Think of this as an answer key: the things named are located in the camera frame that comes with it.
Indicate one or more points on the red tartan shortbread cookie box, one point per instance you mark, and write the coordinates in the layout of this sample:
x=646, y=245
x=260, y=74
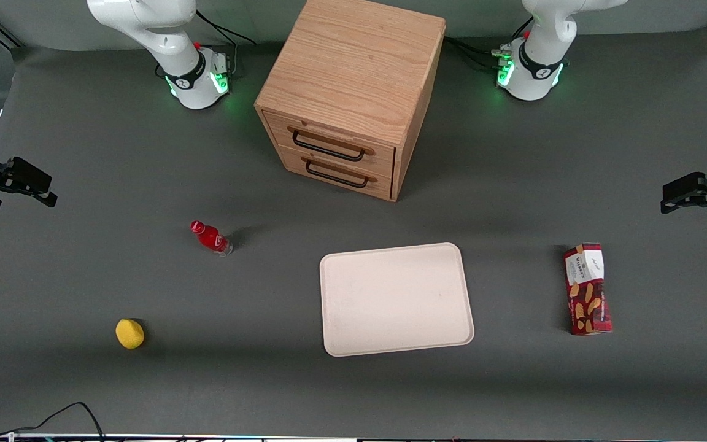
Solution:
x=588, y=294

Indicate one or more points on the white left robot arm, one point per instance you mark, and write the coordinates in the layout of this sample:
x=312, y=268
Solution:
x=540, y=55

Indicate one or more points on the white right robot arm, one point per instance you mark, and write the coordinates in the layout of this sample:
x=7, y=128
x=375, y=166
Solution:
x=169, y=43

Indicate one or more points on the cream rectangular plastic tray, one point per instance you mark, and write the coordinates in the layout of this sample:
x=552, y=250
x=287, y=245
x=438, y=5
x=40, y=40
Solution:
x=395, y=299

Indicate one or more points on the yellow lemon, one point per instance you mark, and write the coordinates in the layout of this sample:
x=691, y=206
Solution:
x=129, y=333

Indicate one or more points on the small red drink bottle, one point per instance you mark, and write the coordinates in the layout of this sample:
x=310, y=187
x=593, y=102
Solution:
x=210, y=237

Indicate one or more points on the wooden drawer front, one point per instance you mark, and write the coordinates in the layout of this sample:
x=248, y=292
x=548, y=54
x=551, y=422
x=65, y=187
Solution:
x=384, y=161
x=383, y=187

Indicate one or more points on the wooden two-drawer cabinet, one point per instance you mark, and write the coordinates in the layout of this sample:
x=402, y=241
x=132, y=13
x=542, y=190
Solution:
x=353, y=61

